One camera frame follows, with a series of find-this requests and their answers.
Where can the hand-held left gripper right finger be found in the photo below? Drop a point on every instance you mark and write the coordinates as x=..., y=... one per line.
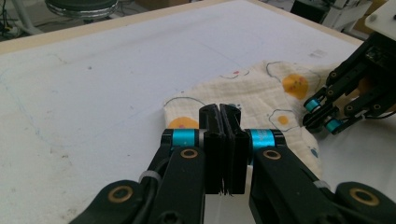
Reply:
x=236, y=161

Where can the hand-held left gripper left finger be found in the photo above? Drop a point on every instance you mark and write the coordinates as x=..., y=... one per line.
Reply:
x=214, y=155

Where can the cream printed cloth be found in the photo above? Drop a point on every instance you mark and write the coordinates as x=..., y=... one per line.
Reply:
x=249, y=90

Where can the black round stool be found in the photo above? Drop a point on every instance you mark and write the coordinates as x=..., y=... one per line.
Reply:
x=81, y=6

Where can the white metal stand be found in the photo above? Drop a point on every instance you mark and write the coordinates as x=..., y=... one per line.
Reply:
x=25, y=18

